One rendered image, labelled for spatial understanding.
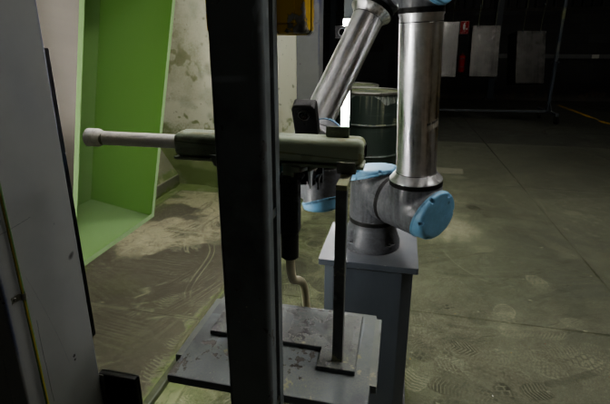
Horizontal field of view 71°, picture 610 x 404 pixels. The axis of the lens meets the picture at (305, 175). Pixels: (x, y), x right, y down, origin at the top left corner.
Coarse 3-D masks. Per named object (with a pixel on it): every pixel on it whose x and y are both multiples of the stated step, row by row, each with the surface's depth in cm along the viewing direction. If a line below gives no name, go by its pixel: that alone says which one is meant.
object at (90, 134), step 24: (96, 144) 74; (120, 144) 74; (144, 144) 72; (168, 144) 71; (192, 144) 69; (288, 144) 65; (312, 144) 64; (336, 144) 64; (360, 144) 63; (288, 168) 67; (312, 168) 69; (336, 168) 65; (360, 168) 64; (288, 192) 68; (288, 216) 70; (288, 240) 71
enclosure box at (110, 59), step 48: (48, 0) 130; (96, 0) 187; (144, 0) 185; (48, 48) 135; (96, 48) 195; (144, 48) 191; (96, 96) 203; (144, 96) 198; (96, 192) 218; (144, 192) 212; (96, 240) 185
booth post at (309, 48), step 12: (300, 36) 331; (312, 36) 330; (300, 48) 334; (312, 48) 332; (300, 60) 336; (312, 60) 334; (300, 72) 339; (312, 72) 337; (300, 84) 342; (312, 84) 340; (300, 96) 344
